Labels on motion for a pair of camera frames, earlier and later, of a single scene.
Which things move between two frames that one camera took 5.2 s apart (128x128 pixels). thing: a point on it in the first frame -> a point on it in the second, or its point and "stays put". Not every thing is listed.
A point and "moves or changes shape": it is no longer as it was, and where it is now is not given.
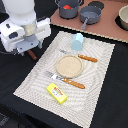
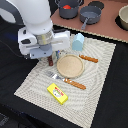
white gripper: [17, 37] -> [41, 46]
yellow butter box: [56, 93] stays put
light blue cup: [77, 42] stays put
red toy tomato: [67, 6] stays put
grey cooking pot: [68, 14] stays put
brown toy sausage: [32, 54] moves or changes shape
